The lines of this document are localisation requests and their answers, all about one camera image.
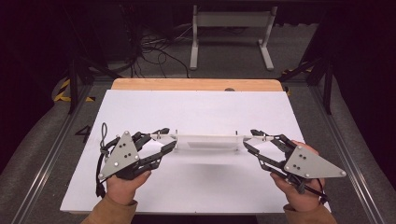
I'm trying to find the clear acrylic photo frame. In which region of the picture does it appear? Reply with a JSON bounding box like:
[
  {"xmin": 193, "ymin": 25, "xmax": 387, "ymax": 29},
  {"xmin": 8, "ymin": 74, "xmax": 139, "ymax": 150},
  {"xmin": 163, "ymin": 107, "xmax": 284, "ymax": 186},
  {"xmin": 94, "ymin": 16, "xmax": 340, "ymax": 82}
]
[{"xmin": 150, "ymin": 129, "xmax": 276, "ymax": 154}]

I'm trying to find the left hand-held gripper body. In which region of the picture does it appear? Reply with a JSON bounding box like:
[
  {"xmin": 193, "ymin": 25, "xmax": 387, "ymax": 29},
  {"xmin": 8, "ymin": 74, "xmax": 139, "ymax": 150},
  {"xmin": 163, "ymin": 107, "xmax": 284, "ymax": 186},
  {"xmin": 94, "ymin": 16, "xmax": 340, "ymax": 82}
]
[{"xmin": 98, "ymin": 131, "xmax": 157, "ymax": 181}]

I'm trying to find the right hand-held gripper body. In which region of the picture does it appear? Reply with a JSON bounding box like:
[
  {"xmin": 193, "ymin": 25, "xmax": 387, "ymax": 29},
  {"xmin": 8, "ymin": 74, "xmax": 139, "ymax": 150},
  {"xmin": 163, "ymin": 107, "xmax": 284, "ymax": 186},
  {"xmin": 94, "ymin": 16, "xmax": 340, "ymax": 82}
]
[{"xmin": 274, "ymin": 145, "xmax": 347, "ymax": 194}]

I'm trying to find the white metal stand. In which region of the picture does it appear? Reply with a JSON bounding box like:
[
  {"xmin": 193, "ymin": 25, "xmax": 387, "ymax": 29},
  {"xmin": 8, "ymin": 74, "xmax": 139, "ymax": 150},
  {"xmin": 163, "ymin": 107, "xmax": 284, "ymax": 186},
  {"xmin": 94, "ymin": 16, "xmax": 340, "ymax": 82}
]
[{"xmin": 190, "ymin": 4, "xmax": 278, "ymax": 72}]

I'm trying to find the aluminium rail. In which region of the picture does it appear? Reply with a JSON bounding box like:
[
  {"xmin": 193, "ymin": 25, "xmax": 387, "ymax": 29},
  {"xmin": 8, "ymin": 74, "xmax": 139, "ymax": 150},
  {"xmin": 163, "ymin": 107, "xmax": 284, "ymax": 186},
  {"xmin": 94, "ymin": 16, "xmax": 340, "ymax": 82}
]
[
  {"xmin": 10, "ymin": 83, "xmax": 92, "ymax": 224},
  {"xmin": 307, "ymin": 83, "xmax": 389, "ymax": 224}
]

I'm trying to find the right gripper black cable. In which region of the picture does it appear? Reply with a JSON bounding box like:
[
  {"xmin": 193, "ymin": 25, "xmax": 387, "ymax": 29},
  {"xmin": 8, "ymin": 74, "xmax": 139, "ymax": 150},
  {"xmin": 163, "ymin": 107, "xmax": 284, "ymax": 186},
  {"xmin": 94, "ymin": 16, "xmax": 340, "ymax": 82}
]
[{"xmin": 306, "ymin": 177, "xmax": 331, "ymax": 205}]

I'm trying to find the black metal stand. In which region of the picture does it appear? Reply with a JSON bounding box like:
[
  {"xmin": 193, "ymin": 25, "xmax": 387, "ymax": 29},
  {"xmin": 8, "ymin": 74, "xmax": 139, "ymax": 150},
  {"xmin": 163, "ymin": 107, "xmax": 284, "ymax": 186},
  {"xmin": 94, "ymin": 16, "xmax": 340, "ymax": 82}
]
[
  {"xmin": 62, "ymin": 46, "xmax": 122, "ymax": 115},
  {"xmin": 278, "ymin": 55, "xmax": 334, "ymax": 116}
]

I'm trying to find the wooden table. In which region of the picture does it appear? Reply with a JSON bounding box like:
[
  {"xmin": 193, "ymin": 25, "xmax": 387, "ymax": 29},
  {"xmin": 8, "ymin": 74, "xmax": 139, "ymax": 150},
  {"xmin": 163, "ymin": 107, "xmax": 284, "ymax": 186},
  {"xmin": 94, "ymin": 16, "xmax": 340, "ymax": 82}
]
[{"xmin": 110, "ymin": 77, "xmax": 284, "ymax": 92}]

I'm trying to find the bundle of black cables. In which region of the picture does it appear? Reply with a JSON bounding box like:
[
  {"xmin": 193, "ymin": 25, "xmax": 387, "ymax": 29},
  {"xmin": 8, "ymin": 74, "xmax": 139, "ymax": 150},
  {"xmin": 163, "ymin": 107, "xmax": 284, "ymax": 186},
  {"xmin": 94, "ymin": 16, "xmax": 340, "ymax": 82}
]
[{"xmin": 118, "ymin": 3, "xmax": 191, "ymax": 78}]

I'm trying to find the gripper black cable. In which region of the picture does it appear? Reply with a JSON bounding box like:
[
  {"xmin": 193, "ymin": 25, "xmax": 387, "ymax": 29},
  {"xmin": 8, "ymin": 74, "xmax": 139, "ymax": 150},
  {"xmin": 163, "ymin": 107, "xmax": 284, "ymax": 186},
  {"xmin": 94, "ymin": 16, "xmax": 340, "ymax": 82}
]
[
  {"xmin": 306, "ymin": 177, "xmax": 331, "ymax": 205},
  {"xmin": 94, "ymin": 121, "xmax": 110, "ymax": 199}
]

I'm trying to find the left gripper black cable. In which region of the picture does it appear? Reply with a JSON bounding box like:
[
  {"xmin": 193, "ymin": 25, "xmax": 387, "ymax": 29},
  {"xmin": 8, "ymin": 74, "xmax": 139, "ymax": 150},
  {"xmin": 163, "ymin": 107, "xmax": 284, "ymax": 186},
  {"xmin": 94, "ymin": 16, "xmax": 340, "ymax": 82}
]
[{"xmin": 94, "ymin": 121, "xmax": 110, "ymax": 199}]

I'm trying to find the person's left hand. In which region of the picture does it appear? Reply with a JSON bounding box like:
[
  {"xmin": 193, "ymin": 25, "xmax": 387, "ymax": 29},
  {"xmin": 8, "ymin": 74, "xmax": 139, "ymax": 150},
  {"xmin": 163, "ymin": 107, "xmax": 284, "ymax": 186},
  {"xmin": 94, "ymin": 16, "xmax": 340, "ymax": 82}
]
[{"xmin": 106, "ymin": 171, "xmax": 152, "ymax": 206}]

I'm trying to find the person's right hand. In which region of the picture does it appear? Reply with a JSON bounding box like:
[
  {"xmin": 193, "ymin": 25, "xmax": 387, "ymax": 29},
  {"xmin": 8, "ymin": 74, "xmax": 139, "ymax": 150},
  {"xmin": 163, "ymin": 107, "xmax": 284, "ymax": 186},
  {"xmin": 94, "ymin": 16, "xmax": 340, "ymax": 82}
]
[{"xmin": 270, "ymin": 139, "xmax": 326, "ymax": 213}]

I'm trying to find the white board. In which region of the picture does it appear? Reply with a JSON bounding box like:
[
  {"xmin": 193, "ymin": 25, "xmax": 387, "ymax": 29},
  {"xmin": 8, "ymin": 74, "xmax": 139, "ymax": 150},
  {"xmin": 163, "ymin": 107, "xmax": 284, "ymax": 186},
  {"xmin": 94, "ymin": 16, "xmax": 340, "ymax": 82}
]
[{"xmin": 60, "ymin": 89, "xmax": 331, "ymax": 216}]

